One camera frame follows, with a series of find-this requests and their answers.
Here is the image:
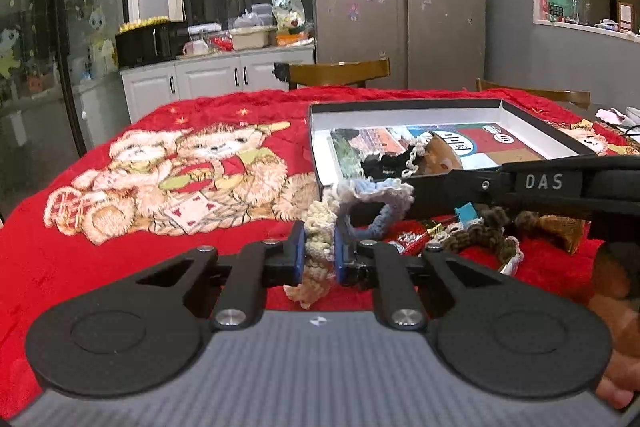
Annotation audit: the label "wooden chair with dark cloth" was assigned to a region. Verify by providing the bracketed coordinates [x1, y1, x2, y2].
[273, 58, 392, 90]

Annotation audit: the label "shiny candy wrappers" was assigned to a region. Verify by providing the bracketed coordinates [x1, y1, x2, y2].
[394, 219, 452, 257]

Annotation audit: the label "white cloth item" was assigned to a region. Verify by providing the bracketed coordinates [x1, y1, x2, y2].
[595, 106, 640, 128]

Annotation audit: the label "beige plastic basin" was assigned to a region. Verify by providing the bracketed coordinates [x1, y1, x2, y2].
[229, 27, 274, 50]

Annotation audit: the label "brown crocheted scrunchie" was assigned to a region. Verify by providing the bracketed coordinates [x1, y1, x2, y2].
[440, 206, 524, 278]

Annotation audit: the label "white kitchen cabinet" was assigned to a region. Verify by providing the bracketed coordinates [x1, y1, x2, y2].
[119, 46, 317, 124]

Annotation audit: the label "black microwave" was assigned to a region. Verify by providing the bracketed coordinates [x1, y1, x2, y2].
[115, 22, 190, 70]

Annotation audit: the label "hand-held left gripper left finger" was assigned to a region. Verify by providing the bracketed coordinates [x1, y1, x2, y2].
[118, 221, 307, 332]

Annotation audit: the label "printed plastic bag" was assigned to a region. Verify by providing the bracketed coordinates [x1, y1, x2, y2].
[271, 0, 307, 32]

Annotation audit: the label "cream crocheted scrunchie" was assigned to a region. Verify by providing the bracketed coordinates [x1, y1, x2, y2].
[282, 199, 342, 311]

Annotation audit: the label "printed card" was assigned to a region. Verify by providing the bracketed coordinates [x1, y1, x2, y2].
[330, 122, 547, 174]

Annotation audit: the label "black scrunchie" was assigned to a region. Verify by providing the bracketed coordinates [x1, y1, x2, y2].
[357, 151, 417, 180]

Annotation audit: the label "person's right hand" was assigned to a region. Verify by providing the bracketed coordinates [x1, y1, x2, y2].
[589, 239, 640, 411]

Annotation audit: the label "glass sliding door with stickers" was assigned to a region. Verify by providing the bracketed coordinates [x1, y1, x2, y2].
[0, 0, 134, 219]

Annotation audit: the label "blue crocheted scrunchie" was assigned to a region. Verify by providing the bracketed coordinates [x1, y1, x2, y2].
[324, 177, 417, 241]

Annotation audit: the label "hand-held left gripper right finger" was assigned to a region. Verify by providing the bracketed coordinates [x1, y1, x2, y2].
[334, 227, 507, 333]

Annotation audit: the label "black box with white inside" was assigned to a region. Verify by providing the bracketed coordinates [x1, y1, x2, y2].
[306, 98, 599, 196]

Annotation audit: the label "red printed blanket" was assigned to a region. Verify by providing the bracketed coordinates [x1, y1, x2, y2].
[0, 86, 640, 419]

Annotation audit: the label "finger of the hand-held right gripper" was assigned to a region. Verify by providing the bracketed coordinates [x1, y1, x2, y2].
[409, 169, 512, 222]

